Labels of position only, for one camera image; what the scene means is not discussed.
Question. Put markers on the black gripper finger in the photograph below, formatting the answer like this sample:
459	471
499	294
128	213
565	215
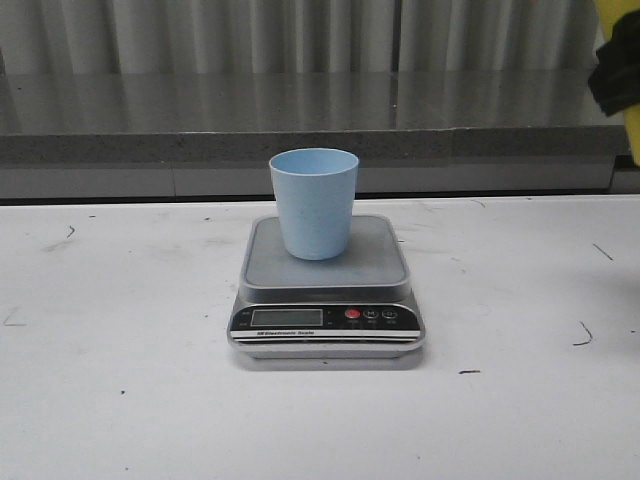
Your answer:
614	83

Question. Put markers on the yellow squeeze bottle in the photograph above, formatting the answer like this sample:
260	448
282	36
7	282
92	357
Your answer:
609	12

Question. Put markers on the light blue plastic cup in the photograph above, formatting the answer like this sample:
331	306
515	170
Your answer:
314	190

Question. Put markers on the silver digital kitchen scale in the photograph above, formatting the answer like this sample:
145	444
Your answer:
354	311

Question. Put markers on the grey steel counter shelf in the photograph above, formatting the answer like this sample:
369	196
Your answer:
206	136

